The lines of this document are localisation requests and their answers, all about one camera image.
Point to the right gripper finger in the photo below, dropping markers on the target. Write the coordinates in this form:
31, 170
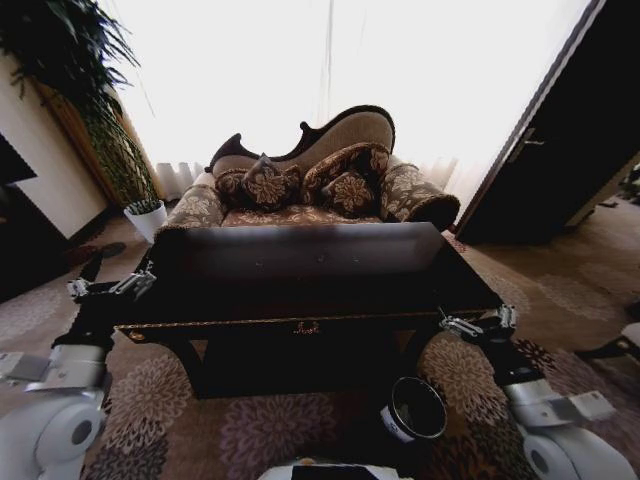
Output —
460, 325
505, 316

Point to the white sheer curtain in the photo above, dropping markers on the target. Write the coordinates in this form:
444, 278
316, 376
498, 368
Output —
320, 60

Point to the dark wooden coffee table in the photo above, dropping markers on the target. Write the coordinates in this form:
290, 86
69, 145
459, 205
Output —
310, 305

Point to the dark wooden door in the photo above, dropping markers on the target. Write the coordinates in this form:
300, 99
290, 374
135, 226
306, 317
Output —
565, 150

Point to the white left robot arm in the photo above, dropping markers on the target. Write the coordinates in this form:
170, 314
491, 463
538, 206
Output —
55, 420

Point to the square floral throw pillow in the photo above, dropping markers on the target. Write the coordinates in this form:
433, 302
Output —
267, 187
350, 194

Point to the white plant pot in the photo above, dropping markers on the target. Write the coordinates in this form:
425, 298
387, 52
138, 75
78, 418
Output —
148, 220

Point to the small floral bolster pillow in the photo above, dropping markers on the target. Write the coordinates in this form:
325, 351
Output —
229, 186

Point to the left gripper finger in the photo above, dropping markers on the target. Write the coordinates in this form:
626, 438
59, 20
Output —
136, 285
92, 267

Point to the white robot front shell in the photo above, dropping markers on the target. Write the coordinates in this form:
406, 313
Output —
322, 472

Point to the floral upholstered carved sofa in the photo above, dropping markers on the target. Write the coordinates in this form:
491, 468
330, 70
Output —
300, 219

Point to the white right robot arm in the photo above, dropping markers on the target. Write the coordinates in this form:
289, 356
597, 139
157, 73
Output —
565, 440

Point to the dark cabinet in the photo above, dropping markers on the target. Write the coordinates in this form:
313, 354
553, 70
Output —
25, 235

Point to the floral patterned rug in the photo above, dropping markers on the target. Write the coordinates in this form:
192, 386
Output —
250, 435

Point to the tall green potted plant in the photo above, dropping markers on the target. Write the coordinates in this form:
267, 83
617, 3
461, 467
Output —
75, 55

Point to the large floral bolster pillow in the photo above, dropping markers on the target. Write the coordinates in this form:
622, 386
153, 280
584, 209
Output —
340, 162

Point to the round black trash bin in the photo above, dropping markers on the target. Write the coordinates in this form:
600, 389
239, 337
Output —
417, 412

